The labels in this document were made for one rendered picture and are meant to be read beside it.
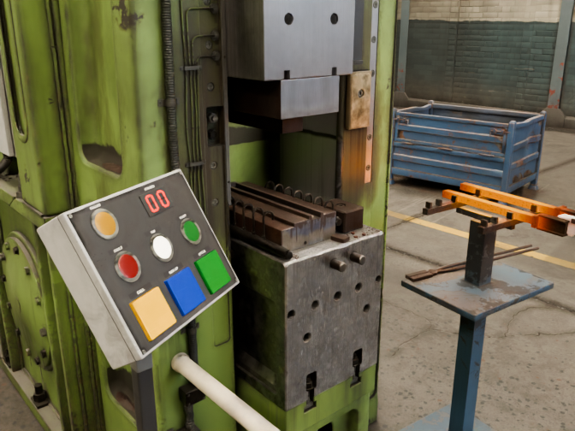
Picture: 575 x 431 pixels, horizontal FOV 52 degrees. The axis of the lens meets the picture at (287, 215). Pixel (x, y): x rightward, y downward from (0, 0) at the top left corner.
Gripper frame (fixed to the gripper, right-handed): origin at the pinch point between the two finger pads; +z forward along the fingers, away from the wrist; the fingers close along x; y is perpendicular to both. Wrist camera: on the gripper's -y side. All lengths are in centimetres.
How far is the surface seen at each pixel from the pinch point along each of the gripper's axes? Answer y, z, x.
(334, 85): -39, 32, -64
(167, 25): -54, 40, -106
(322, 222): -2, 32, -67
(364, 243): 6, 27, -56
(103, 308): -9, 2, -138
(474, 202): -0.1, 23.0, -13.3
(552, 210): -0.2, 3.8, -1.3
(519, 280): 26.3, 12.3, 0.2
